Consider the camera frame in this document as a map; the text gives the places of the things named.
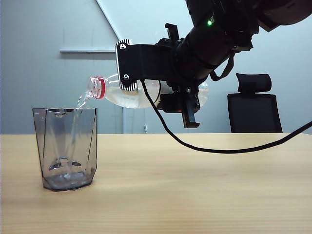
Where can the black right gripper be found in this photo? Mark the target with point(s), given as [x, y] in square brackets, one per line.
[187, 73]

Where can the clear Nongfu Spring water bottle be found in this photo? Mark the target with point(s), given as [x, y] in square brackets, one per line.
[114, 96]

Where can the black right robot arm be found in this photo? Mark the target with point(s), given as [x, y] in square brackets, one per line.
[214, 46]

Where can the black office chair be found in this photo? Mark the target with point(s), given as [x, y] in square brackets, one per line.
[256, 112]

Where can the grey transparent faceted cup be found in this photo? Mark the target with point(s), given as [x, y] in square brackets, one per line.
[65, 146]

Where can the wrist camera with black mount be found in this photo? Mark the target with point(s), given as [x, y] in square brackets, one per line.
[143, 62]

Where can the vertical white wall conduit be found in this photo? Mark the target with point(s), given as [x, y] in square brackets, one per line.
[123, 122]

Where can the horizontal white wall conduit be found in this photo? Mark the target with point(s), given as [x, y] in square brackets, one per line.
[87, 50]

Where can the diagonal white wall conduit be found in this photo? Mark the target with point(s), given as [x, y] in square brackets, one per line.
[108, 19]

